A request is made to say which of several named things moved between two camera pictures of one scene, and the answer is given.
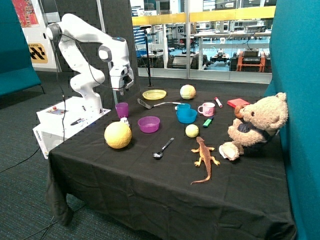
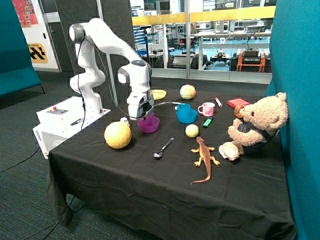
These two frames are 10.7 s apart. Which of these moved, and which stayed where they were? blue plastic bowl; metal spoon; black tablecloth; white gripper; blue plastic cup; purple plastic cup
Moved: purple plastic cup; white gripper
Stayed: black tablecloth; metal spoon; blue plastic bowl; blue plastic cup
